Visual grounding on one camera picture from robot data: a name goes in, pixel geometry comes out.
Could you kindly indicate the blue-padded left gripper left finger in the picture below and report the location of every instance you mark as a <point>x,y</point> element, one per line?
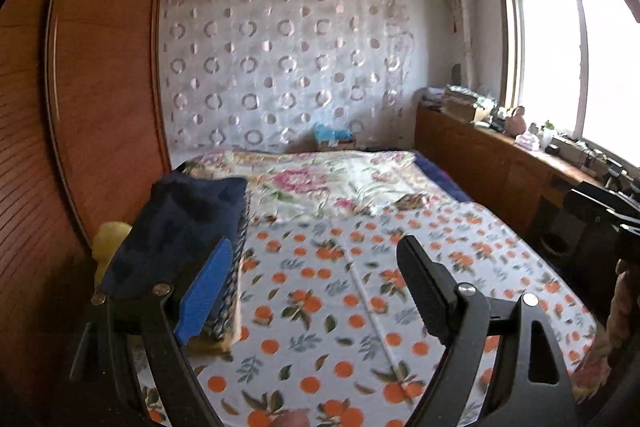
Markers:
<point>166,316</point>

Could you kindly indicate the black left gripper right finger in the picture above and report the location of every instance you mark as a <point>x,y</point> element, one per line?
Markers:
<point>529,385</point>

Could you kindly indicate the navy blue printed t-shirt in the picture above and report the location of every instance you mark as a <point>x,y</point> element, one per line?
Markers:
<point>183,219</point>

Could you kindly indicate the mustard yellow folded garment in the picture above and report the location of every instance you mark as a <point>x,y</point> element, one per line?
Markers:
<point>205,344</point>

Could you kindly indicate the wooden sideboard cabinet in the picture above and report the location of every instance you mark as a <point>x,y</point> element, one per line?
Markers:
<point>524,189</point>

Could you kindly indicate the dark circle-patterned folded garment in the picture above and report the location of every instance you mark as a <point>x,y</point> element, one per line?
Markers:
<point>225,315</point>

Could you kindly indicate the pink figurine on cabinet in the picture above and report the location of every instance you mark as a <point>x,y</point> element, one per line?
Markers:
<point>515,122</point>

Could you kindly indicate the window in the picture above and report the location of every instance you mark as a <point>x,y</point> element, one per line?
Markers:
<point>573,65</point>

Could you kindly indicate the dark blue blanket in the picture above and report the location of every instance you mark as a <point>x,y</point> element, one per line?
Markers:
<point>440,177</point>

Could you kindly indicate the pile of papers on cabinet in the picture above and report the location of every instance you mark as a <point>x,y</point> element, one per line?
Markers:
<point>459,103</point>

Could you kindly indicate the orange-print white bed sheet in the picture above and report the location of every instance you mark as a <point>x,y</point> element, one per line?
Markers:
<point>328,324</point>

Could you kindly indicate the wooden wardrobe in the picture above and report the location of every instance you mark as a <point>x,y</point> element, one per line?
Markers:
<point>81,143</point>

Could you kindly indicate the floral quilt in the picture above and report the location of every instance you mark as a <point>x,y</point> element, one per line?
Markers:
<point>323,185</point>

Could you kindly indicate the blue item on box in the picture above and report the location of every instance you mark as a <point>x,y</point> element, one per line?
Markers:
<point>328,138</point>

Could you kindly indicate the circle-patterned sheer curtain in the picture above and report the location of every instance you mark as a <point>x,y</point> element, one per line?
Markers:
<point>262,74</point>

